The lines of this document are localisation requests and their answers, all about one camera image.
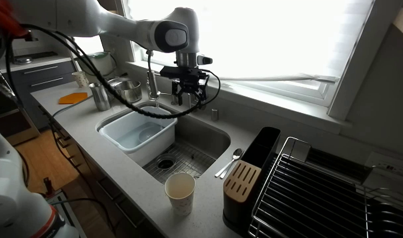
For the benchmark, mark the grey drawer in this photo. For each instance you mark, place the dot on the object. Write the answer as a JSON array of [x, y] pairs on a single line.
[[26, 86], [19, 73]]

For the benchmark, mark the wooden knife block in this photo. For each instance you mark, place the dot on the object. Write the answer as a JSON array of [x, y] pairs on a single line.
[[241, 181]]

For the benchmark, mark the orange silicone mat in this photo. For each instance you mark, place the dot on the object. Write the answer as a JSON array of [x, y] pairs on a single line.
[[73, 98]]

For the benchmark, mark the small patterned paper cup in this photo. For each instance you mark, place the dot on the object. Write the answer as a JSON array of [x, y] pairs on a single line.
[[79, 79]]

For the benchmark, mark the silver spoon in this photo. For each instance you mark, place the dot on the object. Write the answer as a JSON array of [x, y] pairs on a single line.
[[236, 154], [228, 169]]

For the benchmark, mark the stove burner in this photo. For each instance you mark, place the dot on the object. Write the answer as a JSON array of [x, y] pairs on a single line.
[[22, 60]]

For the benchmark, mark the large patterned paper cup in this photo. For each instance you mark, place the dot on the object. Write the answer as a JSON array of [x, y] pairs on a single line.
[[181, 198]]

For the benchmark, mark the white plastic wash basin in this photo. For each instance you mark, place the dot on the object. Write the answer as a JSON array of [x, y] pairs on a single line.
[[155, 147]]

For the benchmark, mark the oven door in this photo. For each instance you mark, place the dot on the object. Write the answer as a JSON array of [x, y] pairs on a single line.
[[9, 127]]

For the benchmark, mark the stainless steel pot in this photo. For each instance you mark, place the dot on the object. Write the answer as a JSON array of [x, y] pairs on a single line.
[[130, 91]]

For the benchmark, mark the white wall socket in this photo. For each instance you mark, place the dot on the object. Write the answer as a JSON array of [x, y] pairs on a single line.
[[388, 165]]

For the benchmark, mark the black utensil holder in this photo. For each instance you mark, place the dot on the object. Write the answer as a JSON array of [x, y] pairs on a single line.
[[262, 145]]

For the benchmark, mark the grey kitchen sink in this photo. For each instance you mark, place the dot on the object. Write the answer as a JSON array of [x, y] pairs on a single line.
[[201, 137]]

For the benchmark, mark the small chrome counter button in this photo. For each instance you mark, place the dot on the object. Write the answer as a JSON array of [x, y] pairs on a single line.
[[215, 114]]

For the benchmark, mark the stainless steel tumbler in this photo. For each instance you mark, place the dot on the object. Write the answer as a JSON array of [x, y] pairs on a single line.
[[100, 97]]

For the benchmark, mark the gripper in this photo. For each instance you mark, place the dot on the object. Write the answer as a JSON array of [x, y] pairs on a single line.
[[189, 83]]

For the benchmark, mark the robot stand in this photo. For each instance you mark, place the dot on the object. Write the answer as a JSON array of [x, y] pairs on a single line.
[[64, 211]]

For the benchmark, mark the chrome faucet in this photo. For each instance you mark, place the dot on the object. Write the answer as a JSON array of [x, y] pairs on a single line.
[[153, 86]]

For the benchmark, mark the window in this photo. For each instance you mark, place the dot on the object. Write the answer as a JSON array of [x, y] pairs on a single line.
[[254, 36]]

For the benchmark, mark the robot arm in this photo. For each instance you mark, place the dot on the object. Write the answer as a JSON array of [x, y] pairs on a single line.
[[89, 16]]

